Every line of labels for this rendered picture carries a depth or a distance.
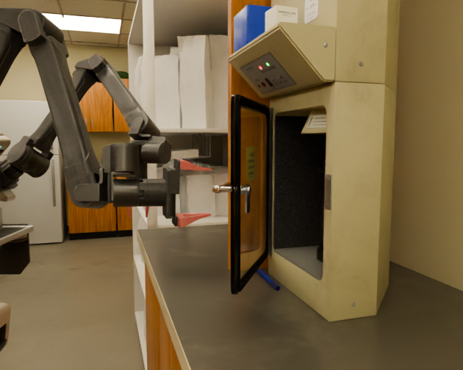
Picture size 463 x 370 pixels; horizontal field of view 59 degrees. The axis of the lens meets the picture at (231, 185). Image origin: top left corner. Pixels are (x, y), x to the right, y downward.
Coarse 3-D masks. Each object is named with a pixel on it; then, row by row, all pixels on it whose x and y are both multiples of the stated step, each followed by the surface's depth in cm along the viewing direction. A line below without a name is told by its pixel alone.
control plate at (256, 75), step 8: (264, 56) 86; (272, 56) 83; (248, 64) 95; (256, 64) 92; (264, 64) 89; (272, 64) 86; (248, 72) 99; (256, 72) 95; (264, 72) 92; (272, 72) 89; (280, 72) 86; (256, 80) 99; (264, 80) 96; (280, 80) 89; (288, 80) 86; (264, 88) 99; (272, 88) 96; (280, 88) 93
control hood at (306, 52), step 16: (272, 32) 76; (288, 32) 73; (304, 32) 74; (320, 32) 75; (240, 48) 94; (256, 48) 86; (272, 48) 81; (288, 48) 76; (304, 48) 74; (320, 48) 75; (240, 64) 99; (288, 64) 81; (304, 64) 76; (320, 64) 76; (304, 80) 81; (320, 80) 77; (272, 96) 102
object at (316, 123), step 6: (312, 114) 92; (318, 114) 90; (324, 114) 88; (306, 120) 94; (312, 120) 90; (318, 120) 89; (324, 120) 88; (306, 126) 92; (312, 126) 90; (318, 126) 88; (324, 126) 87; (306, 132) 91; (312, 132) 89; (318, 132) 88; (324, 132) 87
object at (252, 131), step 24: (264, 120) 102; (240, 144) 82; (264, 144) 102; (240, 168) 83; (264, 168) 103; (264, 192) 104; (240, 216) 84; (264, 216) 105; (240, 240) 85; (264, 240) 106; (240, 264) 85
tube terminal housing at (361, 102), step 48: (288, 0) 95; (336, 0) 76; (384, 0) 78; (336, 48) 76; (384, 48) 79; (288, 96) 96; (336, 96) 77; (384, 96) 81; (336, 144) 78; (384, 144) 84; (336, 192) 79; (384, 192) 88; (336, 240) 80; (384, 240) 91; (288, 288) 100; (336, 288) 82; (384, 288) 96
